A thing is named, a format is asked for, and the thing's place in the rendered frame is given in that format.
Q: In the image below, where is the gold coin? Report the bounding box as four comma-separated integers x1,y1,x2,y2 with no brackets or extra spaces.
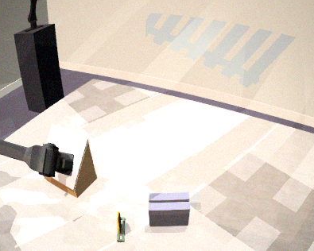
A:
117,212,122,235

